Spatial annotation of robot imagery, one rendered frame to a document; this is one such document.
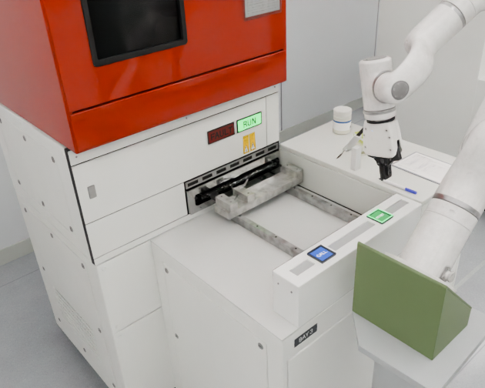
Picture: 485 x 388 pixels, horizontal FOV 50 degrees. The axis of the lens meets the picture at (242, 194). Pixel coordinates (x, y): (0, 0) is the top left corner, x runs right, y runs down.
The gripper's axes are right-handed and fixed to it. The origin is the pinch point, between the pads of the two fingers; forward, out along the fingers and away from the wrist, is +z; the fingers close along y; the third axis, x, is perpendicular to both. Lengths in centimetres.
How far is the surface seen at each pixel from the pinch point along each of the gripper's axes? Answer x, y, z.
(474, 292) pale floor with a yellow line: 102, -30, 108
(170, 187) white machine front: -35, -60, 1
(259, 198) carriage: -8, -48, 14
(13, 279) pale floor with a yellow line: -67, -207, 70
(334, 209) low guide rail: 8.0, -28.9, 21.4
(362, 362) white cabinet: -9, -9, 66
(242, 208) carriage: -17, -48, 14
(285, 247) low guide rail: -19.0, -26.3, 22.5
